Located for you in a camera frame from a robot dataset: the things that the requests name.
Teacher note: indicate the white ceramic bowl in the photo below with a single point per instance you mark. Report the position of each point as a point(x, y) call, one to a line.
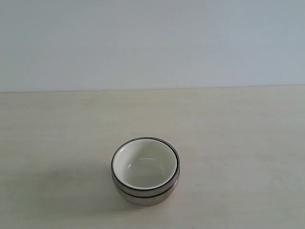
point(145, 167)

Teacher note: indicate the patterned steel bowl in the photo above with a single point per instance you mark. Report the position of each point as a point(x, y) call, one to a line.
point(119, 186)

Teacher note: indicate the plain steel bowl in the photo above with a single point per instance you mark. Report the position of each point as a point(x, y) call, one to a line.
point(147, 201)

